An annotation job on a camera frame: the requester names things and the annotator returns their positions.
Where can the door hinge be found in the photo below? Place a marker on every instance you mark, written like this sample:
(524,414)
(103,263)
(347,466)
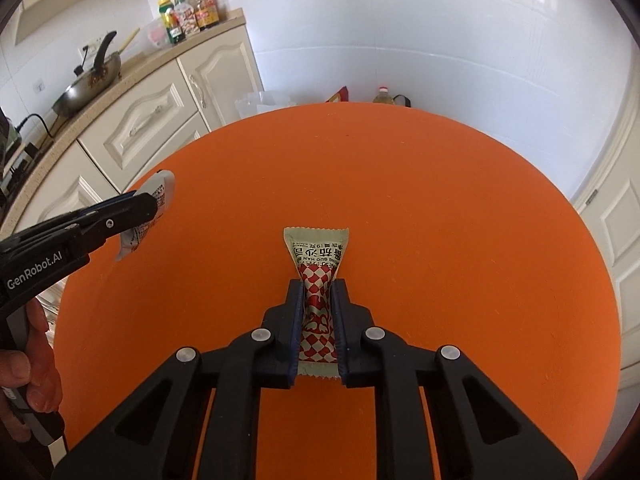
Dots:
(592,197)

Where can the white sauce sachet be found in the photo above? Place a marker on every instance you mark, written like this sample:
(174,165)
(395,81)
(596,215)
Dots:
(162,190)

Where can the red snack bag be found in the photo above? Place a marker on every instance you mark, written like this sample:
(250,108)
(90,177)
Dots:
(339,96)

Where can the yellow cooking oil bottle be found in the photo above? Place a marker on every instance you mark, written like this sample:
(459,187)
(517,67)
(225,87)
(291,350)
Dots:
(383,96)

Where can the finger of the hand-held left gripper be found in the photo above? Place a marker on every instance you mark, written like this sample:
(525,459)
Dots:
(60,221)
(135,212)

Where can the person's left hand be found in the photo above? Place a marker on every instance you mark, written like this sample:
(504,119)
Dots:
(35,375)

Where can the cream base cabinet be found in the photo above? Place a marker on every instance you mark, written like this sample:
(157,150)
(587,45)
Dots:
(150,115)

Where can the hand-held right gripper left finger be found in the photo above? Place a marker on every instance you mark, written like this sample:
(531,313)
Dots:
(296,332)

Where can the clear plastic measuring cup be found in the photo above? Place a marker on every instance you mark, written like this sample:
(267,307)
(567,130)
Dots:
(156,36)

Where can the white panel door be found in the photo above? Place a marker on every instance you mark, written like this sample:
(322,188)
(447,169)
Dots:
(620,240)

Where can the white wall outlet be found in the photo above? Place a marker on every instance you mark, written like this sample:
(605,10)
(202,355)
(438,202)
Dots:
(94,46)

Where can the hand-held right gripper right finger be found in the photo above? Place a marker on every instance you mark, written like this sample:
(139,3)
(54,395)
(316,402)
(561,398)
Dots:
(340,332)

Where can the red checkered sauce sachet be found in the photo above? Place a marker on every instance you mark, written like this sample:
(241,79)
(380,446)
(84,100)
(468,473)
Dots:
(315,260)

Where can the clear plastic floor container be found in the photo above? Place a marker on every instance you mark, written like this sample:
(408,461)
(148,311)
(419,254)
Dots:
(260,105)

